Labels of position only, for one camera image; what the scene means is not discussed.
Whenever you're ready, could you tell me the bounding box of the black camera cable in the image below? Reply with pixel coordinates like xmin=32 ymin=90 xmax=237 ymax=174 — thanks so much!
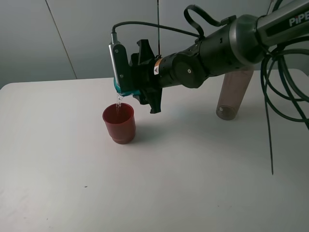
xmin=111 ymin=21 xmax=201 ymax=39

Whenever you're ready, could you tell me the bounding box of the black cable bundle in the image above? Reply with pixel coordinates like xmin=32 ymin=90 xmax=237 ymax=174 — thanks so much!
xmin=183 ymin=0 xmax=309 ymax=176

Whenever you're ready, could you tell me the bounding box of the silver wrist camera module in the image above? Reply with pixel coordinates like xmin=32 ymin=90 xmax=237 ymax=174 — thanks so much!
xmin=109 ymin=32 xmax=129 ymax=95

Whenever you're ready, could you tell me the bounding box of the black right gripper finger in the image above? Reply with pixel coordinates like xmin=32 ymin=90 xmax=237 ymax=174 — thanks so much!
xmin=137 ymin=39 xmax=155 ymax=65
xmin=135 ymin=88 xmax=162 ymax=114

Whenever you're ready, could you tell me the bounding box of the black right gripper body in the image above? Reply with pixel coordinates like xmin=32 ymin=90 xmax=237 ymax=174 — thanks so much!
xmin=126 ymin=53 xmax=162 ymax=92

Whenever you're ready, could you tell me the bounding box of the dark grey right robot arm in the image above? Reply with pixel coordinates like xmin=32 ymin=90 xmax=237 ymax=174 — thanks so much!
xmin=119 ymin=0 xmax=309 ymax=114

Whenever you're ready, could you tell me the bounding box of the red plastic cup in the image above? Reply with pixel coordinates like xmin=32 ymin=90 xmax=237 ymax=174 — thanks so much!
xmin=102 ymin=103 xmax=136 ymax=145

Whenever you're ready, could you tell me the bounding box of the smoky transparent water bottle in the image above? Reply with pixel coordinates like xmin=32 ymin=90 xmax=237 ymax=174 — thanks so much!
xmin=216 ymin=66 xmax=254 ymax=120

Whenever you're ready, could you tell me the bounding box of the teal transparent plastic cup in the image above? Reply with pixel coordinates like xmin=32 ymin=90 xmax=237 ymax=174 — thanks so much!
xmin=113 ymin=79 xmax=140 ymax=97

